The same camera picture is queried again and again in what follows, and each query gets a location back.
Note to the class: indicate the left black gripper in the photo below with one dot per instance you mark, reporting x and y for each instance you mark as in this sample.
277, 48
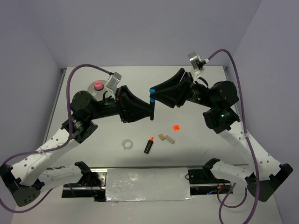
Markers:
131, 108

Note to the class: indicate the clear tape roll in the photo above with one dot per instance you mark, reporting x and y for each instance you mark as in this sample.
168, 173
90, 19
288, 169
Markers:
127, 144

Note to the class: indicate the tan small eraser block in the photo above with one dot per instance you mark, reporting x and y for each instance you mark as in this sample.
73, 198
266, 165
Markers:
161, 136

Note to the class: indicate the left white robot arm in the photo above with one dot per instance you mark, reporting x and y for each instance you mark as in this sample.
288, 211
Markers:
27, 179

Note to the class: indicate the grey flat eraser piece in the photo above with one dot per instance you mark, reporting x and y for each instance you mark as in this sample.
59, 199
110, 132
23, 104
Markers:
171, 140

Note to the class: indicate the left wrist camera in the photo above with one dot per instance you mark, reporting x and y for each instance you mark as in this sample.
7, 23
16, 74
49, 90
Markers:
112, 82

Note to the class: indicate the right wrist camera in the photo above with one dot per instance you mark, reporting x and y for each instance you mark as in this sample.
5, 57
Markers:
198, 65

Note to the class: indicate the orange highlighter cap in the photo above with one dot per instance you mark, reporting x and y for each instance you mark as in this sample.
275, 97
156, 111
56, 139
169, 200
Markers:
176, 127

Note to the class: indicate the pink marker pack bottle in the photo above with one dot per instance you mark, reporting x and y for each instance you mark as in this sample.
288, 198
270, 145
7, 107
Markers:
98, 85

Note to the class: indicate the white round divided organizer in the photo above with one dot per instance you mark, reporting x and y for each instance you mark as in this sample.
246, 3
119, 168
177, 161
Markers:
98, 95

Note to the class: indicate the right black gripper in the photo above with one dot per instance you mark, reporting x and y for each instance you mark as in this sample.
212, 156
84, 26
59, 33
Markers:
181, 89

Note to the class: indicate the black blue-tip highlighter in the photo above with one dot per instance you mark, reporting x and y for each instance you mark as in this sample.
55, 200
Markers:
152, 106

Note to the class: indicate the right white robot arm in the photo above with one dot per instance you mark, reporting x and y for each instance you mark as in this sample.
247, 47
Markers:
264, 174

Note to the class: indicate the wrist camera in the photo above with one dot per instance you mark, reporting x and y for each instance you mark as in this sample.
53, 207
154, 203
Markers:
198, 65
112, 82

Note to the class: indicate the black orange-tip highlighter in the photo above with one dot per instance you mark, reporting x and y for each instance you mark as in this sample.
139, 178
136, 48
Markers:
149, 145

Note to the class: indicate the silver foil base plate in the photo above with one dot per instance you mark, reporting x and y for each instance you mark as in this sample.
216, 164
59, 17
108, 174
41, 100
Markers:
145, 185

